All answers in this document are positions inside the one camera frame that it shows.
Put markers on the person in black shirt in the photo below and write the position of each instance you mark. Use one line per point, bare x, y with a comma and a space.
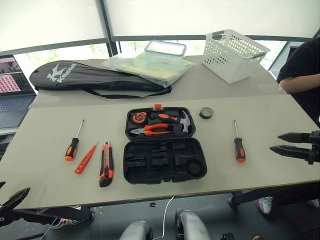
303, 60

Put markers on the orange voltage tester pen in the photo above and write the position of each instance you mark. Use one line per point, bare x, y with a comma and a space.
85, 160

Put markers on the orange black claw hammer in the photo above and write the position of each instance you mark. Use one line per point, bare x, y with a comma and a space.
163, 116

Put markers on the small black floor object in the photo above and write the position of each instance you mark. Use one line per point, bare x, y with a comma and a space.
153, 204

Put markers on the orange black utility knife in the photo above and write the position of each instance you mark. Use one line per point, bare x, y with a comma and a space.
106, 170

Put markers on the clear plastic bag with papers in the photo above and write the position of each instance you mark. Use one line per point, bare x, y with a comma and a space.
155, 66

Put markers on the clear container with blue lid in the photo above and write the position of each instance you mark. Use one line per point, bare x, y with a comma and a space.
165, 47

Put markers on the black table leg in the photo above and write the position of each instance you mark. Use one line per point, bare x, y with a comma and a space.
270, 193
62, 214

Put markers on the person's bare forearm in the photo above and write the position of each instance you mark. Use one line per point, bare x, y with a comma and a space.
300, 85

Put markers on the black racket bag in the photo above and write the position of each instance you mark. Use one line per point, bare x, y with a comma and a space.
82, 77

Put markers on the orange black tape measure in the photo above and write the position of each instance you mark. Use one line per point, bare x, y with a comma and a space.
139, 117

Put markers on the silver rounded leg shell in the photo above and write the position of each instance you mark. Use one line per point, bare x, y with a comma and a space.
136, 231
193, 225

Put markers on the white red shoe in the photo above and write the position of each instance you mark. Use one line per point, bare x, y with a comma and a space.
66, 222

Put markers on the black tool case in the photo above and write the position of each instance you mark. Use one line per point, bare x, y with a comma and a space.
165, 160

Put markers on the open laptop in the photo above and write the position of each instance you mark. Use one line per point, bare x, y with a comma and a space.
11, 85

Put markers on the white roller blind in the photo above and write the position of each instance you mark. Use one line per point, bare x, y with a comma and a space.
200, 15
50, 20

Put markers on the small black box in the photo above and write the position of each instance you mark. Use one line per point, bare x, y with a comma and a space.
228, 236

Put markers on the dark window frame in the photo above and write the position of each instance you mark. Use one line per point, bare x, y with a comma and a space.
105, 25

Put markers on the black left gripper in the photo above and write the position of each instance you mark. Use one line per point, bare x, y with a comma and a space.
3, 218

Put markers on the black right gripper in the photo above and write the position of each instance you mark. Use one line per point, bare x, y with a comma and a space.
315, 147

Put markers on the black electrical tape roll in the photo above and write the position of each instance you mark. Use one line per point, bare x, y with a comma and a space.
206, 113

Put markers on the grey pink sneaker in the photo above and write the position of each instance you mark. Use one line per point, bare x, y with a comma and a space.
265, 205

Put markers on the white perforated plastic basket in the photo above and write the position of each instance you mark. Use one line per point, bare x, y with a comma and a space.
232, 60

